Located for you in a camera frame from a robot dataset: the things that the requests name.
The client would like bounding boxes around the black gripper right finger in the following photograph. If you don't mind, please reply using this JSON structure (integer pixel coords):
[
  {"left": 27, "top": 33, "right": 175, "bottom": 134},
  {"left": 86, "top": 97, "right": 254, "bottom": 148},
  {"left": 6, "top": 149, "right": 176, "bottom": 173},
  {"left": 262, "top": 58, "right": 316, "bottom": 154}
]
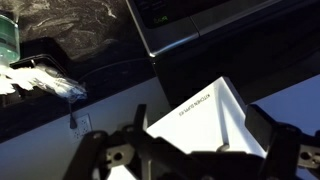
[{"left": 245, "top": 103, "right": 320, "bottom": 180}]

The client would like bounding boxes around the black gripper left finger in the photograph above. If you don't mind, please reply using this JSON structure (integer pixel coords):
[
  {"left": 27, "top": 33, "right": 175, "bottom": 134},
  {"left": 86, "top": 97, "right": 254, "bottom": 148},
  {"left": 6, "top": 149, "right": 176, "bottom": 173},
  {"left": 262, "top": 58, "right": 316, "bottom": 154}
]
[{"left": 63, "top": 103, "right": 191, "bottom": 180}]

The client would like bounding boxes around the black microwave oven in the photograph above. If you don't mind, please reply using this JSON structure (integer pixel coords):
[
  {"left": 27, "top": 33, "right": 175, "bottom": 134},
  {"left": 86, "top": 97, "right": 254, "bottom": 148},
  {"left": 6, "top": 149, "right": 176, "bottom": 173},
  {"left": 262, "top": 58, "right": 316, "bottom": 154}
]
[{"left": 125, "top": 0, "right": 320, "bottom": 109}]

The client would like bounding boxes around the clear bag of white cutlery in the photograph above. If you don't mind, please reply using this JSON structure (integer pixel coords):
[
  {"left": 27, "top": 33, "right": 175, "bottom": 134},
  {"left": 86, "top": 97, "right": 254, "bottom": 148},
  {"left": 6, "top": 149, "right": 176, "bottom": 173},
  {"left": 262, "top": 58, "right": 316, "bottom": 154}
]
[{"left": 0, "top": 63, "right": 88, "bottom": 103}]

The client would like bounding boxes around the black plastic tray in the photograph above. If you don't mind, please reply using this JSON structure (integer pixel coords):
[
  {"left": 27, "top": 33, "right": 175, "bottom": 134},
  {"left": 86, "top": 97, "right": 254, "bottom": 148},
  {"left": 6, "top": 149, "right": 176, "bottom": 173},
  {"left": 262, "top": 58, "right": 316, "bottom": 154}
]
[{"left": 0, "top": 36, "right": 88, "bottom": 108}]

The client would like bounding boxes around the green hand soap pump bottle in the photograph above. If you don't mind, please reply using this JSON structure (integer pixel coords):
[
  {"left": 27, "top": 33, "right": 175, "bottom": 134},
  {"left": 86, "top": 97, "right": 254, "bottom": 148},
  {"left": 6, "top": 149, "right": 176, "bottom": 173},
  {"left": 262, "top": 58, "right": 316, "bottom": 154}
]
[{"left": 0, "top": 9, "right": 21, "bottom": 66}]

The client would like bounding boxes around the white wall power outlet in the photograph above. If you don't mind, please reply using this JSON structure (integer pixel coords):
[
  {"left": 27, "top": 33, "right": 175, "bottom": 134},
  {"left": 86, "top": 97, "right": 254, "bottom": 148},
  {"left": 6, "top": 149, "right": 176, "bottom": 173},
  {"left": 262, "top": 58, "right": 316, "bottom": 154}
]
[{"left": 71, "top": 113, "right": 94, "bottom": 143}]

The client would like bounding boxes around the black microwave power cord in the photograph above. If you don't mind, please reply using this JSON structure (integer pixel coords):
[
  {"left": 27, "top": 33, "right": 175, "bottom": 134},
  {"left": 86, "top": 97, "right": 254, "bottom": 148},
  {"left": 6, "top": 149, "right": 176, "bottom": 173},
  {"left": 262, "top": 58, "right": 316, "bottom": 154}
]
[{"left": 67, "top": 58, "right": 152, "bottom": 130}]

